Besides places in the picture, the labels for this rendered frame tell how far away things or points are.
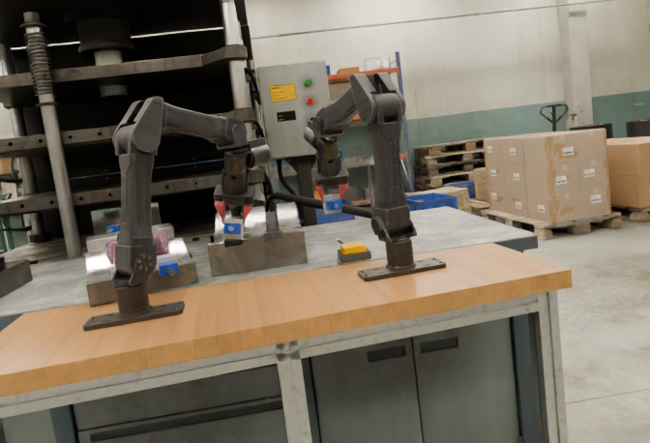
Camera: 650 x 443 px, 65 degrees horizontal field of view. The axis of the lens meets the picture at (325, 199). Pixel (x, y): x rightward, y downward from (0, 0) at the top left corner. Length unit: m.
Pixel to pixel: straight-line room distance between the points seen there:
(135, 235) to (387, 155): 0.57
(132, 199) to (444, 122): 7.64
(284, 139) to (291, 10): 6.22
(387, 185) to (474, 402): 0.76
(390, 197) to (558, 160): 3.91
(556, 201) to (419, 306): 4.05
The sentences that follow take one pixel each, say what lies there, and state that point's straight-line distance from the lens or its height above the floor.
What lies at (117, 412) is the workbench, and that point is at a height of 0.48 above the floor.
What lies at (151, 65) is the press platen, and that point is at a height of 1.52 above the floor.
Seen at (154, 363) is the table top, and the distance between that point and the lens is 1.01.
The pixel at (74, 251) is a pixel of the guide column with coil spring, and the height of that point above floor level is 0.81.
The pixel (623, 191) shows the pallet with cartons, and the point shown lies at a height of 0.28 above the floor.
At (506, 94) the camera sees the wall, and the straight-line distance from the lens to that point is 8.96.
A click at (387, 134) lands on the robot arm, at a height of 1.12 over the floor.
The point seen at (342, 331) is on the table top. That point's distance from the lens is 1.01.
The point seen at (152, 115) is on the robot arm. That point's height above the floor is 1.22.
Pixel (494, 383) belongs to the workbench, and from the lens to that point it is 1.65.
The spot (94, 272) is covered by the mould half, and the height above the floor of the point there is 0.86.
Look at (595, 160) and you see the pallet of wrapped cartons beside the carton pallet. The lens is 5.21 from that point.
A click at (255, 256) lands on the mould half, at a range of 1.39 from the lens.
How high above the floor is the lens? 1.12
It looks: 6 degrees down
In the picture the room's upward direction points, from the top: 7 degrees counter-clockwise
